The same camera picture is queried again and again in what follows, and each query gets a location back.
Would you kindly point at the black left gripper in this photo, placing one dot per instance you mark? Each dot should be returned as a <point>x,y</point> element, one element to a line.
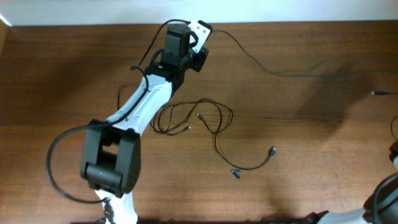
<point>201,61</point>

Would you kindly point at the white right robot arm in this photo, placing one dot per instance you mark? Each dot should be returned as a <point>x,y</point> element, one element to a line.
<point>380,207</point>

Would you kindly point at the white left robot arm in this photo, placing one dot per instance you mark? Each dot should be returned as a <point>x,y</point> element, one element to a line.
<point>111,159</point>

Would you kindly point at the small black adapter plug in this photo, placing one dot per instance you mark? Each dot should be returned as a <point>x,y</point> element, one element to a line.
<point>236,173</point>

